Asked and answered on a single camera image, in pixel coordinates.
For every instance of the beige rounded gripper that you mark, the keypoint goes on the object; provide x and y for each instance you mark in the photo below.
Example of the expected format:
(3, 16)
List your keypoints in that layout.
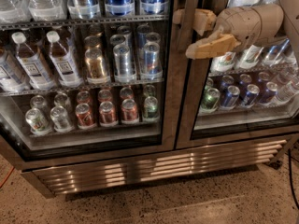
(239, 24)

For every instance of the glass fridge door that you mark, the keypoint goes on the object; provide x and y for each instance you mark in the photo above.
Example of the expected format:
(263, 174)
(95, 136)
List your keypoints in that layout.
(274, 69)
(122, 98)

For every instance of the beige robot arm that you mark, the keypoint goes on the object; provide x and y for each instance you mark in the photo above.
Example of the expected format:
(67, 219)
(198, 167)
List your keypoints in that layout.
(279, 21)

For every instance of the steel fridge vent grille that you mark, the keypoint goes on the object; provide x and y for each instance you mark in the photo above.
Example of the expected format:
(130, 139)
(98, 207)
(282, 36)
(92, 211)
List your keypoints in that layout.
(106, 174)

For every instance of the white tall can right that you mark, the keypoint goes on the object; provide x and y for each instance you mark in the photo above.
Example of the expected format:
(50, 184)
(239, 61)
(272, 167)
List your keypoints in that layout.
(223, 63)

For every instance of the green can right compartment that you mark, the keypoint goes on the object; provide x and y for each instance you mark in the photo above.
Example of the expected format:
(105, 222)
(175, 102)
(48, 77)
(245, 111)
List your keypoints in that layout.
(210, 100)

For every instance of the blue silver energy can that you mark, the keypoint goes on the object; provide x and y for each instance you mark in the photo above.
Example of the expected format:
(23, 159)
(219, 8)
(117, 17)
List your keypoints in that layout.
(150, 61)

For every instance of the blue can right compartment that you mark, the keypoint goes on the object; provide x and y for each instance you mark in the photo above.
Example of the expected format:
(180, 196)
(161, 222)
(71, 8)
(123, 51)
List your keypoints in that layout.
(229, 98)

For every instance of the silver drink can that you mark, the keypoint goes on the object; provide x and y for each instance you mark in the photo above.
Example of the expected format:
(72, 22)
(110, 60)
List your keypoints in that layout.
(124, 68)

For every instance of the green soda can left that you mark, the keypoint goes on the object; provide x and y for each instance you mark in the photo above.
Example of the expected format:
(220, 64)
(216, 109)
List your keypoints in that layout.
(150, 111)

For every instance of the red soda can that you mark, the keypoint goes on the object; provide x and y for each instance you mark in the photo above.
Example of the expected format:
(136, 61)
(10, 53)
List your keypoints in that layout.
(129, 111)
(85, 116)
(107, 114)

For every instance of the gold drink can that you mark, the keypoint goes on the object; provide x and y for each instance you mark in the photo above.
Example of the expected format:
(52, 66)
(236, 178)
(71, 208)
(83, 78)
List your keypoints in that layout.
(97, 69)

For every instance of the tea bottle white cap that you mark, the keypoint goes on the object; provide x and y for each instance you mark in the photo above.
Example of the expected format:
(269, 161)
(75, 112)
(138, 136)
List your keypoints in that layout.
(64, 60)
(33, 62)

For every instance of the clear water bottle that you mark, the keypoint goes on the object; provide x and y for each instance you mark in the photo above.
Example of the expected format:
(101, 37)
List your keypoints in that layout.
(48, 10)

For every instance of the silver soda can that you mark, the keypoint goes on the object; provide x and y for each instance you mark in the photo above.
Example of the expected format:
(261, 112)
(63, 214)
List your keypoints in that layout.
(61, 120)

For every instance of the white green soda can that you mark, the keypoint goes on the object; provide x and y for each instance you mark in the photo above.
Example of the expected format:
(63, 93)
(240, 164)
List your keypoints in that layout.
(38, 122)

